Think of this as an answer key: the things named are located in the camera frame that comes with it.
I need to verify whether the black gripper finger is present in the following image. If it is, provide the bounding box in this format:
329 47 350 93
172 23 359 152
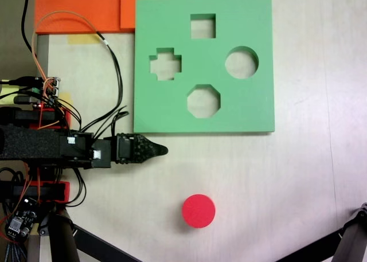
131 133 169 164

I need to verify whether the red cylinder block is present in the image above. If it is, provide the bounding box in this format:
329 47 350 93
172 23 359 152
181 193 217 230

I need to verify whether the large flat orange block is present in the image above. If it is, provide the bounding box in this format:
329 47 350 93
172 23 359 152
34 0 122 35

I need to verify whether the red and black table clamp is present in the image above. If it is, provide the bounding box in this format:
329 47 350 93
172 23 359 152
0 106 72 130
0 181 71 204

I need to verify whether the small yellow tape piece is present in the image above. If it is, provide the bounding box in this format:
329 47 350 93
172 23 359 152
58 92 73 108

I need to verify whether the circuit board with red LED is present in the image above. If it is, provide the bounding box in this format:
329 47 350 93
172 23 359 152
32 76 62 105

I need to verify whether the black tripod brace bar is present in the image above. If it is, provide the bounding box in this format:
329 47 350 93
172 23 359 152
274 229 345 262
71 224 144 262

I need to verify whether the green shape sorting board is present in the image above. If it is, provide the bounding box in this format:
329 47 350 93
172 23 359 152
132 0 276 135

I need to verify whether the black tripod leg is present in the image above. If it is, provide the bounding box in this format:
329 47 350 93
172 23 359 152
332 202 367 262
38 210 80 262

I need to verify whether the wide yellow tape strip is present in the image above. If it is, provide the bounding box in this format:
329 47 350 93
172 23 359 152
67 34 100 45

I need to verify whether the yellow sticky note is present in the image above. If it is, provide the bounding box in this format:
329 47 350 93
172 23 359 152
0 83 19 104

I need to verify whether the black circuit board with capacitors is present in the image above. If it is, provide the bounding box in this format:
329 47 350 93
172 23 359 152
5 207 38 240

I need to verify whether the black wire loop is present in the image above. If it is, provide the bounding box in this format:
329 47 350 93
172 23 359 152
66 169 87 207

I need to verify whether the black wire with white tag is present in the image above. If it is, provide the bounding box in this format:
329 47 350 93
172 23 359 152
79 31 129 132

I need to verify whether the black USB cable plug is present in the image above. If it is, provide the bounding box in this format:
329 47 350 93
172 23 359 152
0 76 37 87

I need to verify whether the thin orange wire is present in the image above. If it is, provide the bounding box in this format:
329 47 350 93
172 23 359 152
30 10 100 87

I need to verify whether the thick black cable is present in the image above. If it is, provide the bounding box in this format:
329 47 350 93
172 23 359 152
21 0 34 54

